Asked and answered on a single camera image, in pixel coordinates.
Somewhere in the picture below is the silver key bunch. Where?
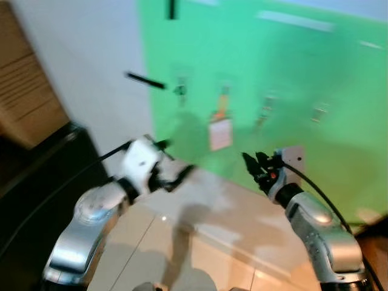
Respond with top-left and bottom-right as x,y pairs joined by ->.
254,98 -> 277,132

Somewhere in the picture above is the black key fob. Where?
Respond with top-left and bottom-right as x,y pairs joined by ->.
173,85 -> 188,105

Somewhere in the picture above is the large green board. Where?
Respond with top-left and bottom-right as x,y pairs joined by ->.
138,0 -> 388,226

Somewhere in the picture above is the grey robot left foot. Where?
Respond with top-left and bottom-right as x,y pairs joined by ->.
132,281 -> 160,291

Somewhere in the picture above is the black cabinet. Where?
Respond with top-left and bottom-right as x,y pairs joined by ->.
0,123 -> 111,291

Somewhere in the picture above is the long white tape strip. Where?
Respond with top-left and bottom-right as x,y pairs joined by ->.
257,10 -> 336,33

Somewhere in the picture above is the brown wooden furniture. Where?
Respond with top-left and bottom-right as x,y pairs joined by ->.
0,0 -> 71,150

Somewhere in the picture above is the short white tape strip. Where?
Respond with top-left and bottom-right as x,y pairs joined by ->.
359,40 -> 383,51

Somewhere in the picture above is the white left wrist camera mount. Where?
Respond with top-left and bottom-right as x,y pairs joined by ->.
121,138 -> 163,182

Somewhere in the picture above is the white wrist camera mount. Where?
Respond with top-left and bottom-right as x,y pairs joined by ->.
121,138 -> 163,182
276,145 -> 306,176

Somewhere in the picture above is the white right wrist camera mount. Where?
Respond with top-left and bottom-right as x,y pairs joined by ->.
276,145 -> 306,176

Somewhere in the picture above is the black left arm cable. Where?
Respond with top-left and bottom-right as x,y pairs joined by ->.
0,141 -> 133,258

